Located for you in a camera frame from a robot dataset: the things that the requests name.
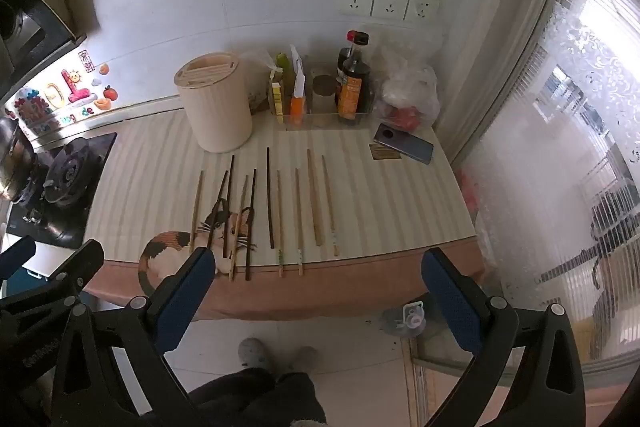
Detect colourful wall stickers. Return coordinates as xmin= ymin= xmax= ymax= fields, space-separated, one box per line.
xmin=4 ymin=48 xmax=120 ymax=135

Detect green bottle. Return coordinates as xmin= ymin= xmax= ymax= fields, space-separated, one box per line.
xmin=276 ymin=52 xmax=295 ymax=108

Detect black gas stove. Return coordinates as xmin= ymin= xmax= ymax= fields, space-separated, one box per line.
xmin=6 ymin=132 xmax=119 ymax=251

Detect person's dark trousers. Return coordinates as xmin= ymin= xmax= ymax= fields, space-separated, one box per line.
xmin=187 ymin=367 xmax=327 ymax=427

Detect frosted glass sliding door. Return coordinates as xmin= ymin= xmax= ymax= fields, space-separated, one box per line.
xmin=450 ymin=0 xmax=640 ymax=378

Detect grey smartphone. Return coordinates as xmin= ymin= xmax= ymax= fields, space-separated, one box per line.
xmin=374 ymin=123 xmax=434 ymax=165

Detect black range hood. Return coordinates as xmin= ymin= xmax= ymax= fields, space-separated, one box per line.
xmin=0 ymin=0 xmax=87 ymax=75

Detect thin bamboo chopstick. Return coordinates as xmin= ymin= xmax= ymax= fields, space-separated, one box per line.
xmin=190 ymin=170 xmax=204 ymax=254
xmin=228 ymin=175 xmax=249 ymax=282

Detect soy sauce bottle orange label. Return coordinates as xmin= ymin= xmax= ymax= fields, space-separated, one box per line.
xmin=337 ymin=31 xmax=372 ymax=121

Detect dark wooden chopstick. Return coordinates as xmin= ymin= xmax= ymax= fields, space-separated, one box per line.
xmin=222 ymin=155 xmax=236 ymax=259
xmin=266 ymin=147 xmax=276 ymax=250
xmin=245 ymin=169 xmax=257 ymax=282

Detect clear bag with brown contents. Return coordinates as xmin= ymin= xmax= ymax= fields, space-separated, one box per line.
xmin=244 ymin=48 xmax=277 ymax=116

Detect dark sauce bottle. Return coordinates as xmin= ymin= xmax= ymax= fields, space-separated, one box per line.
xmin=336 ymin=48 xmax=355 ymax=82

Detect plain light wooden chopstick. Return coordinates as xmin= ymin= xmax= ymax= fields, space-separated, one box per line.
xmin=306 ymin=149 xmax=323 ymax=248

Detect black stove burner grate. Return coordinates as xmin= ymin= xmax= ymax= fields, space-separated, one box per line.
xmin=41 ymin=138 xmax=94 ymax=208

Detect white plastic bag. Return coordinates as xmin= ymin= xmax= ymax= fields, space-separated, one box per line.
xmin=374 ymin=38 xmax=442 ymax=132

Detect yellow box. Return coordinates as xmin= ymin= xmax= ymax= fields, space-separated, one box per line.
xmin=269 ymin=82 xmax=286 ymax=124

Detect red packet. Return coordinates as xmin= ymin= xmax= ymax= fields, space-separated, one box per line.
xmin=387 ymin=106 xmax=421 ymax=132

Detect metal cooking pot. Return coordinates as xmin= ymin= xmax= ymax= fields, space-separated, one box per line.
xmin=0 ymin=113 xmax=37 ymax=202

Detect striped cat print tablecloth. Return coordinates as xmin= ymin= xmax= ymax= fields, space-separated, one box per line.
xmin=82 ymin=107 xmax=478 ymax=323

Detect beige round chopstick holder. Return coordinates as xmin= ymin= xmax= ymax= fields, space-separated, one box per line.
xmin=173 ymin=51 xmax=253 ymax=153

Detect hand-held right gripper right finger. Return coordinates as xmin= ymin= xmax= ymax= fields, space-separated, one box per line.
xmin=421 ymin=248 xmax=586 ymax=427

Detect clear plastic organizer tray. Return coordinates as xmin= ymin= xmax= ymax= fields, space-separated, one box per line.
xmin=280 ymin=62 xmax=377 ymax=131

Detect small clear plastic object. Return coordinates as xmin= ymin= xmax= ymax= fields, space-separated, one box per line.
xmin=382 ymin=299 xmax=431 ymax=338

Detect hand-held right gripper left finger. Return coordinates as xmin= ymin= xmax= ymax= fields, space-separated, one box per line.
xmin=50 ymin=247 xmax=217 ymax=427

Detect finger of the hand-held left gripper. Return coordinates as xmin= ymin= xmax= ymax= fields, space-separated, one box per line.
xmin=0 ymin=239 xmax=105 ymax=324
xmin=0 ymin=237 xmax=38 ymax=280

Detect jar with brown lid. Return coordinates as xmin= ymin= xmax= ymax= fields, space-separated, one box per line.
xmin=312 ymin=75 xmax=337 ymax=114

